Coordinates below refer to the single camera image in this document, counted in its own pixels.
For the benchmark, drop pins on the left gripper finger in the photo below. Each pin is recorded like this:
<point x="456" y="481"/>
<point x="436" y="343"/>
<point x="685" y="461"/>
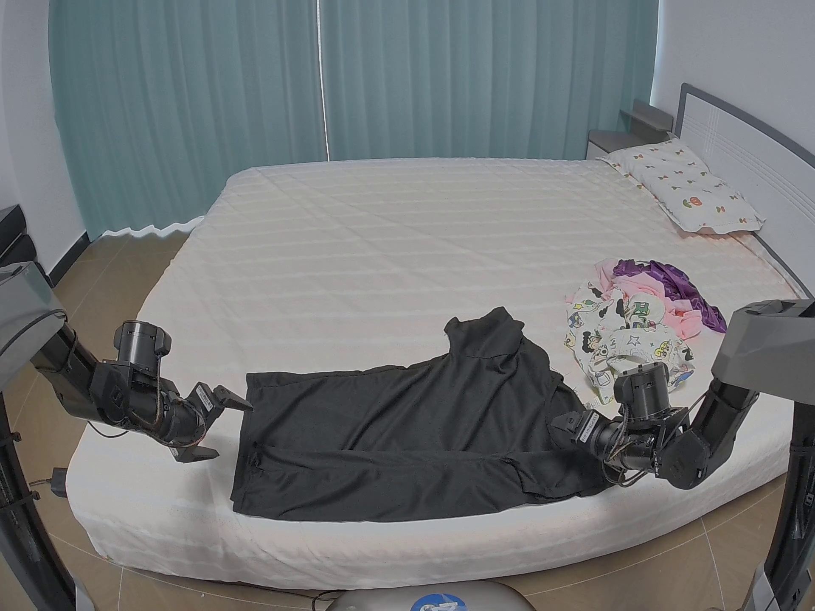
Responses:
<point x="230" y="401"/>
<point x="191" y="454"/>

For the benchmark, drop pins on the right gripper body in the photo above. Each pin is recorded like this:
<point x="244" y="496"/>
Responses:
<point x="602" y="436"/>

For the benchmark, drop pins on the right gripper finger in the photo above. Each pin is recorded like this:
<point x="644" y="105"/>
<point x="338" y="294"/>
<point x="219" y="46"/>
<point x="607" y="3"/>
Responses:
<point x="566" y="422"/>

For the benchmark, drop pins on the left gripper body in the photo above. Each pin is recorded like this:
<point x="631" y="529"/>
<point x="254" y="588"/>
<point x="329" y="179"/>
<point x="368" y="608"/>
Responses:
<point x="188" y="421"/>

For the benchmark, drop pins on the black T-shirt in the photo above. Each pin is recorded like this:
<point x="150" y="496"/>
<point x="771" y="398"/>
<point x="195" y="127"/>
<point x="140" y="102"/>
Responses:
<point x="382" y="430"/>

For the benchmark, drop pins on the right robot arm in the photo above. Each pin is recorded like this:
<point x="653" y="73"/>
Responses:
<point x="764" y="341"/>

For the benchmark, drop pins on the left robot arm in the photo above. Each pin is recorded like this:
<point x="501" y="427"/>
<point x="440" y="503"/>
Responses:
<point x="25" y="322"/>

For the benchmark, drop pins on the bed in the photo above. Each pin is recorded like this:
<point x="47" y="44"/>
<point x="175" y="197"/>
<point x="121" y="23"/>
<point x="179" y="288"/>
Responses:
<point x="382" y="245"/>

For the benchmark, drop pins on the white printed garment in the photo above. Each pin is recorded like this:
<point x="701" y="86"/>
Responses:
<point x="598" y="341"/>

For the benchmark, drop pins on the black power adapter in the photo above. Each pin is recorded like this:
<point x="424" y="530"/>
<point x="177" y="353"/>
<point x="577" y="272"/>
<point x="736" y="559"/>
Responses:
<point x="58" y="482"/>

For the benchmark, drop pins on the pink garment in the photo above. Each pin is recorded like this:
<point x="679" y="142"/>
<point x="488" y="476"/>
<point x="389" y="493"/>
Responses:
<point x="684" y="325"/>

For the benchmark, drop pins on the purple garment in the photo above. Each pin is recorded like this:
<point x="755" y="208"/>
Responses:
<point x="681" y="284"/>

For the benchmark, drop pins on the white printed pillow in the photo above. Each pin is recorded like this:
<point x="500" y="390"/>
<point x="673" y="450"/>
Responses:
<point x="687" y="188"/>

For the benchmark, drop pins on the grey bedside table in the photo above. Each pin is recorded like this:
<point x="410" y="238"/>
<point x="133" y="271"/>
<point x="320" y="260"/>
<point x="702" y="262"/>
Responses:
<point x="617" y="140"/>

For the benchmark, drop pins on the blue-green curtain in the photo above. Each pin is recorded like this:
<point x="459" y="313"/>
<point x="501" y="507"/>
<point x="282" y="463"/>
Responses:
<point x="191" y="86"/>
<point x="484" y="55"/>

